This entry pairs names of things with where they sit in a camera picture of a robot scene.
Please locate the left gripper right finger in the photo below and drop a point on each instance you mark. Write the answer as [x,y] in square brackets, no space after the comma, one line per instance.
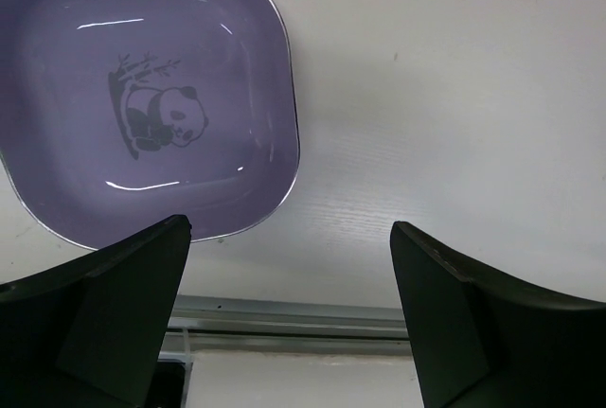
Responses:
[483,338]

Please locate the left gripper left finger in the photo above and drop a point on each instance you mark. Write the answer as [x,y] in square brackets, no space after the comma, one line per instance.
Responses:
[88,333]

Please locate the purple square plate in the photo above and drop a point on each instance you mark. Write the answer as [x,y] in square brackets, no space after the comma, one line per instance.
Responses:
[116,114]

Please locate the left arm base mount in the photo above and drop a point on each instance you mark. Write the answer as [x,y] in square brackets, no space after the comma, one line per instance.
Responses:
[169,385]

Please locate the front aluminium rail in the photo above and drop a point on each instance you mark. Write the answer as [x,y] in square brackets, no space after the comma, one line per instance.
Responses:
[210,323]

